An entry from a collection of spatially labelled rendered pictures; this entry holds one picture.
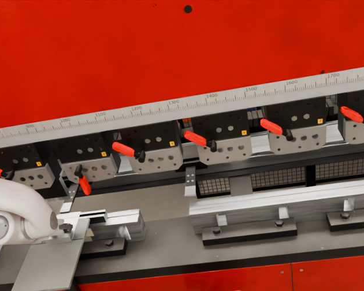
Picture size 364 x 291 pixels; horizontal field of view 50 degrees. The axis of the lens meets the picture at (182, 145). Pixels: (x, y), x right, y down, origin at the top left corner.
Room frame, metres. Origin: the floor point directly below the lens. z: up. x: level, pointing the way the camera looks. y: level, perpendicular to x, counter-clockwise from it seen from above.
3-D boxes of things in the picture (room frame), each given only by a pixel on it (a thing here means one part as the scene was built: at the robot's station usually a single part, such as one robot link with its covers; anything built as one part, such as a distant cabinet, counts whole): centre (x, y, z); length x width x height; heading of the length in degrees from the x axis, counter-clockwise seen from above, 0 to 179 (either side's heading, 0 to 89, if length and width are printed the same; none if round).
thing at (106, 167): (0.99, 0.27, 1.26); 0.15 x 0.09 x 0.17; 80
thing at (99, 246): (0.95, 0.42, 0.89); 0.30 x 0.05 x 0.03; 80
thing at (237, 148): (0.92, -0.12, 1.26); 0.15 x 0.09 x 0.17; 80
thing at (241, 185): (1.29, -0.21, 0.81); 0.64 x 0.08 x 0.14; 170
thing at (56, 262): (0.87, 0.47, 1.00); 0.26 x 0.18 x 0.01; 170
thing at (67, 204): (1.17, 0.43, 1.01); 0.26 x 0.12 x 0.05; 170
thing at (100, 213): (1.01, 0.41, 0.98); 0.20 x 0.03 x 0.03; 80
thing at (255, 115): (1.28, -0.38, 1.02); 0.44 x 0.06 x 0.04; 80
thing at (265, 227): (0.86, -0.14, 0.89); 0.30 x 0.05 x 0.03; 80
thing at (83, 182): (0.93, 0.30, 1.20); 0.04 x 0.02 x 0.10; 170
